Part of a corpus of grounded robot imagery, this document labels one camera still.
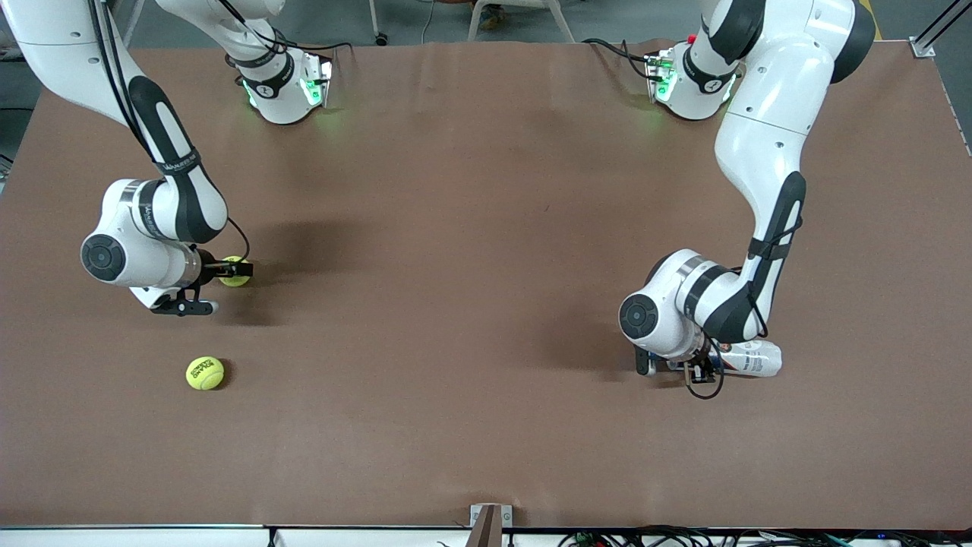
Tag aluminium frame profile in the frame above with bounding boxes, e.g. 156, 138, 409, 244
910, 0, 972, 59

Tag yellow tennis ball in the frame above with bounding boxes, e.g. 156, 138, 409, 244
186, 356, 226, 391
219, 256, 253, 288

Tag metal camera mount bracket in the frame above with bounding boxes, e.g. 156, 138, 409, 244
465, 504, 514, 547

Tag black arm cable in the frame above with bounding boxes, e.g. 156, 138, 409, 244
90, 0, 252, 267
682, 217, 806, 401

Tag Wilson tennis ball can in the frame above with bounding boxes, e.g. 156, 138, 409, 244
666, 340, 783, 378

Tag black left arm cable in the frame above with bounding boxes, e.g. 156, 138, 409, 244
682, 217, 806, 401

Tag white stool legs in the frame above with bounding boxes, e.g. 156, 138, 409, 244
466, 0, 576, 43

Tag tangled black cables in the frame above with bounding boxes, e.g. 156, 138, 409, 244
558, 524, 972, 547

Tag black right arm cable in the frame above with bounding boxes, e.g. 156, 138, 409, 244
90, 0, 252, 267

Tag brown table cover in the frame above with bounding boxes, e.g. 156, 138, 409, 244
0, 38, 972, 530

